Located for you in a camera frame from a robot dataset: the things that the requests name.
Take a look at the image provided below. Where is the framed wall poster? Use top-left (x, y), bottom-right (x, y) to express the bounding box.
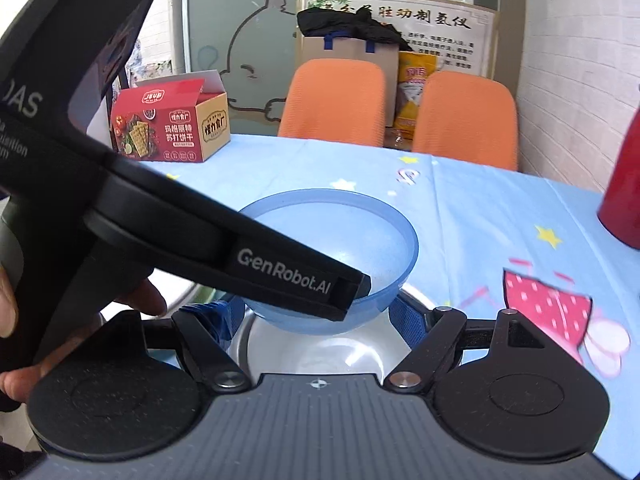
top-left (295, 0), bottom-right (501, 86)

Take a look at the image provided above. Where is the blue cartoon pig tablecloth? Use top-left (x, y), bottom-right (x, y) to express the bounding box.
top-left (100, 132), bottom-right (640, 381)

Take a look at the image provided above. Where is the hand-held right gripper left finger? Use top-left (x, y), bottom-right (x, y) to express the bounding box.
top-left (75, 297), bottom-right (251, 393)

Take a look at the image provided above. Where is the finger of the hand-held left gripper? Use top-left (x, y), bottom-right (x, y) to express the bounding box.
top-left (190, 222), bottom-right (372, 322)

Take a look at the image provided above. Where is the red cracker box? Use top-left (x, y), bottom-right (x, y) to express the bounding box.
top-left (109, 70), bottom-right (232, 163)

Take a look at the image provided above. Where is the red thermos jug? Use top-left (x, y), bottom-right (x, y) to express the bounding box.
top-left (596, 107), bottom-right (640, 251)

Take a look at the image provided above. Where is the yellow snack bag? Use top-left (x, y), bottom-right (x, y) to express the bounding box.
top-left (392, 51), bottom-right (438, 133)

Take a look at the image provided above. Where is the person's left hand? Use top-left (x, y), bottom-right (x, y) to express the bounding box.
top-left (0, 262), bottom-right (169, 406)

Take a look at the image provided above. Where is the orange chair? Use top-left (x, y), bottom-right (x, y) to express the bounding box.
top-left (411, 71), bottom-right (519, 172)
top-left (277, 58), bottom-right (388, 148)

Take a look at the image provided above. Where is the frosted glass door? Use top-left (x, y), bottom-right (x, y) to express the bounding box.
top-left (182, 0), bottom-right (303, 137)

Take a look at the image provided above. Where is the brown cardboard box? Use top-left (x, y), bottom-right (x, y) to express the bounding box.
top-left (301, 35), bottom-right (401, 128)

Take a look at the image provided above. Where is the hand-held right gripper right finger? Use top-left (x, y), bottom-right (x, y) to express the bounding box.
top-left (384, 296), bottom-right (586, 393)

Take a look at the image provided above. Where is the blue plastic bowl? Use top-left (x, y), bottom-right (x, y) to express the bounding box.
top-left (239, 188), bottom-right (419, 337)

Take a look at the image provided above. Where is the stainless steel bowl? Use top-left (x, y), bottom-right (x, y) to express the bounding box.
top-left (100, 280), bottom-right (451, 377)

